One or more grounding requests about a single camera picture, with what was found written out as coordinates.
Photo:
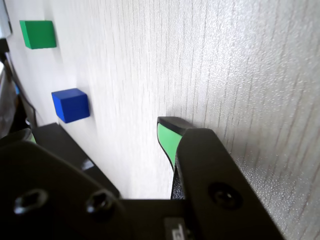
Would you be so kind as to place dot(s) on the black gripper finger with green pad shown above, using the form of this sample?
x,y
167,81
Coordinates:
x,y
50,200
212,170

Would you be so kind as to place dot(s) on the green wooden cube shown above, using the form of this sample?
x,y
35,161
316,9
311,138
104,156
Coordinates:
x,y
37,33

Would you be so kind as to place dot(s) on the blue wooden cube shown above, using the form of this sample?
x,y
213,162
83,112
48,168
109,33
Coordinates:
x,y
71,107

